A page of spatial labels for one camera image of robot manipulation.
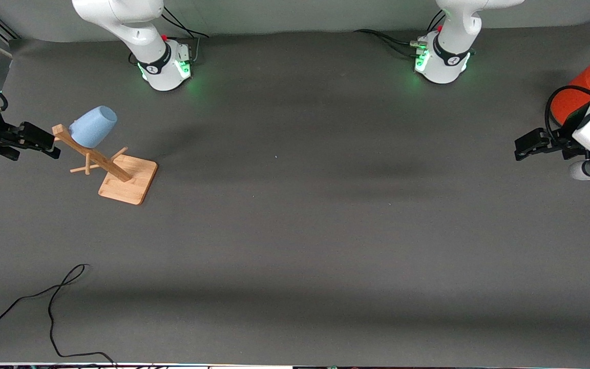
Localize light blue plastic cup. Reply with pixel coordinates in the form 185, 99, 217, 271
69, 106, 118, 149

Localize wooden cup tree stand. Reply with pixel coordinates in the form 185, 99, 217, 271
52, 124, 158, 206

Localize orange cylinder with grey lid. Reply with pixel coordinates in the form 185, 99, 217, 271
551, 51, 590, 127

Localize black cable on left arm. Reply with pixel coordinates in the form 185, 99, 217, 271
545, 86, 590, 141

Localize aluminium frame rail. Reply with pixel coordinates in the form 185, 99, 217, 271
0, 18, 20, 43

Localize thin black cable on table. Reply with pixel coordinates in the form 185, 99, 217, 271
0, 264, 116, 367

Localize black cables at right arm base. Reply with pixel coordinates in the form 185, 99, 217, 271
161, 6, 209, 65

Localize black cables at arm base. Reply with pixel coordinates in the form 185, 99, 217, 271
354, 10, 447, 57
161, 6, 209, 65

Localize black cables at left arm base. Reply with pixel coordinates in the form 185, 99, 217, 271
354, 10, 447, 57

